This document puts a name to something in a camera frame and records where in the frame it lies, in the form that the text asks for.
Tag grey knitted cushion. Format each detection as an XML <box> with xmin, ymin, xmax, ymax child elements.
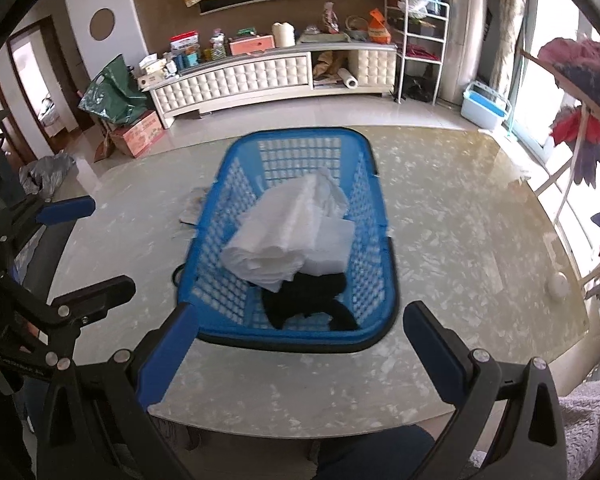
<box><xmin>559</xmin><ymin>379</ymin><xmax>600</xmax><ymax>479</ymax></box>

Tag pink storage box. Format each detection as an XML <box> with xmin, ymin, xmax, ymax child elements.
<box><xmin>230</xmin><ymin>35</ymin><xmax>276</xmax><ymax>56</ymax></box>

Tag red garment hanging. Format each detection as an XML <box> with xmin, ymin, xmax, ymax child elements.
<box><xmin>548</xmin><ymin>105</ymin><xmax>600</xmax><ymax>190</ymax></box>

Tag small white round device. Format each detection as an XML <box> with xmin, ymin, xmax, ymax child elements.
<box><xmin>545</xmin><ymin>272</ymin><xmax>571</xmax><ymax>301</ymax></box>

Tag white blue plastic crate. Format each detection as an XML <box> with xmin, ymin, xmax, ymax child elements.
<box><xmin>460</xmin><ymin>80</ymin><xmax>512</xmax><ymax>131</ymax></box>

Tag white foam sponge block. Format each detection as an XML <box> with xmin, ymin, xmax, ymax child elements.
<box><xmin>300</xmin><ymin>217</ymin><xmax>355</xmax><ymax>276</ymax></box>

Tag pink purple clothes on rack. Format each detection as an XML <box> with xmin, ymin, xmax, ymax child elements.
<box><xmin>538</xmin><ymin>38</ymin><xmax>600</xmax><ymax>107</ymax></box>

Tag green plastic bag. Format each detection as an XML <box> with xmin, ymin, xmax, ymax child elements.
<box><xmin>78</xmin><ymin>54</ymin><xmax>149</xmax><ymax>127</ymax></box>

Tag white paper roll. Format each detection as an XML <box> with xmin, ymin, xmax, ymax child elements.
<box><xmin>337</xmin><ymin>67</ymin><xmax>358</xmax><ymax>90</ymax></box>

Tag grey fluffy cloth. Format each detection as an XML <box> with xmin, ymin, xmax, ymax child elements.
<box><xmin>178</xmin><ymin>186</ymin><xmax>210</xmax><ymax>226</ymax></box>

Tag red cardboard box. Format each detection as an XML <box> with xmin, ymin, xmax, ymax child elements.
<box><xmin>110</xmin><ymin>110</ymin><xmax>166</xmax><ymax>158</ymax></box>

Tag red white box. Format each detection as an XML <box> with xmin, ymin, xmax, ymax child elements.
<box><xmin>170</xmin><ymin>30</ymin><xmax>199</xmax><ymax>55</ymax></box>

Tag grey plastic bag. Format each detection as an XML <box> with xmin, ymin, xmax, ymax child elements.
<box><xmin>19</xmin><ymin>152</ymin><xmax>76</xmax><ymax>200</ymax></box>

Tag black cloth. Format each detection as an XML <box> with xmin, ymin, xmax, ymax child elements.
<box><xmin>261</xmin><ymin>272</ymin><xmax>360</xmax><ymax>332</ymax></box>

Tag white metal shelf rack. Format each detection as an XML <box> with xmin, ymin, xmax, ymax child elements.
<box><xmin>384</xmin><ymin>0</ymin><xmax>451</xmax><ymax>104</ymax></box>

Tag white plastic jug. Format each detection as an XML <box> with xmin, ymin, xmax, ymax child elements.
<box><xmin>272</xmin><ymin>22</ymin><xmax>296</xmax><ymax>48</ymax></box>

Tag blue plastic laundry basket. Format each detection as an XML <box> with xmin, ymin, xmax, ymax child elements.
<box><xmin>178</xmin><ymin>127</ymin><xmax>400</xmax><ymax>353</ymax></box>

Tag orange bag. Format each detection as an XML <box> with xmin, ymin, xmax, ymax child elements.
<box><xmin>367</xmin><ymin>9</ymin><xmax>391</xmax><ymax>44</ymax></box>

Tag white folded towel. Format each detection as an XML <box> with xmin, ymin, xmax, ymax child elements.
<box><xmin>220</xmin><ymin>167</ymin><xmax>349</xmax><ymax>292</ymax></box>

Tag wooden clothes drying rack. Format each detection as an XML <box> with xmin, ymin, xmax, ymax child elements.
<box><xmin>520</xmin><ymin>50</ymin><xmax>600</xmax><ymax>300</ymax></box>

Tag white tufted tv cabinet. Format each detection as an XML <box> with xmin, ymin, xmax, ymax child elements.
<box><xmin>145</xmin><ymin>42</ymin><xmax>396</xmax><ymax>128</ymax></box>

